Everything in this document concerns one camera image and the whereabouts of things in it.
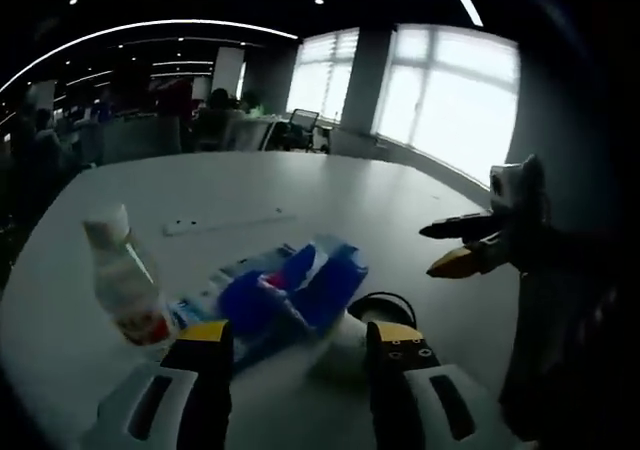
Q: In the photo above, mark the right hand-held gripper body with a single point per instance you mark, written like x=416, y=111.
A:
x=522, y=200

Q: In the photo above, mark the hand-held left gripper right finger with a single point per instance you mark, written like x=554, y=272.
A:
x=400, y=400

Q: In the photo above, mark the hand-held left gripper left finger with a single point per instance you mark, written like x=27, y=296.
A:
x=200, y=400

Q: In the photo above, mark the white paper cup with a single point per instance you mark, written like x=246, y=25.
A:
x=342, y=350

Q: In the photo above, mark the blue pad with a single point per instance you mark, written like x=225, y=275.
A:
x=245, y=300

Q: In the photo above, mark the blue tissue pack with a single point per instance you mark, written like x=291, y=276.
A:
x=335, y=290

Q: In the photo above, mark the clear plastic water bottle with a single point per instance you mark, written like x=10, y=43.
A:
x=125, y=280

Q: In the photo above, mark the large bright window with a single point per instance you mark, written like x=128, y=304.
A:
x=450, y=105
x=322, y=75

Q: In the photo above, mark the white table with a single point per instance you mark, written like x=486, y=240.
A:
x=300, y=185

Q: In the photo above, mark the mesh office chair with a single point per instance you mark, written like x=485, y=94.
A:
x=304, y=127

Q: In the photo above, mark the green potted plant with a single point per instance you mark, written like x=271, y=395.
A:
x=254, y=104

